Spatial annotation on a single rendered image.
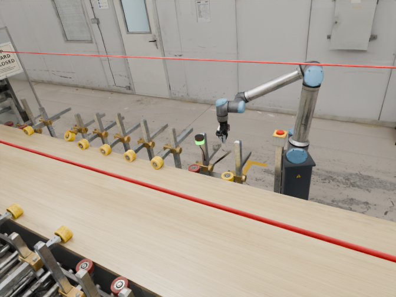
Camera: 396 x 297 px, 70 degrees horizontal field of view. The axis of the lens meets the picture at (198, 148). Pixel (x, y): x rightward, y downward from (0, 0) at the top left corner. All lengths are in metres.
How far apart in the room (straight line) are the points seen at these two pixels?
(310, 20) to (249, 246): 3.25
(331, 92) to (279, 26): 1.14
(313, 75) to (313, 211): 0.85
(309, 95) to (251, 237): 1.03
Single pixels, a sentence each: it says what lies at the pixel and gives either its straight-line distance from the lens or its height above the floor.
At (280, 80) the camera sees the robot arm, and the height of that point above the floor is 1.31.
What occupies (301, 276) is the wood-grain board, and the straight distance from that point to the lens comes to 1.41.
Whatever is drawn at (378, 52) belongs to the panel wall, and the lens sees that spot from 4.18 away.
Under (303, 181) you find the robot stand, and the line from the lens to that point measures 2.61.
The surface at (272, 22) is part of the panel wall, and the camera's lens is 4.28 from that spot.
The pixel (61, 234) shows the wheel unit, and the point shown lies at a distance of 1.70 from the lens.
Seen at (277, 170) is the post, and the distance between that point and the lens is 1.80.
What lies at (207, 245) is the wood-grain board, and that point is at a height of 0.90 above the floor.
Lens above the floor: 2.06
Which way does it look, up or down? 33 degrees down
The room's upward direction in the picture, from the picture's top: 7 degrees counter-clockwise
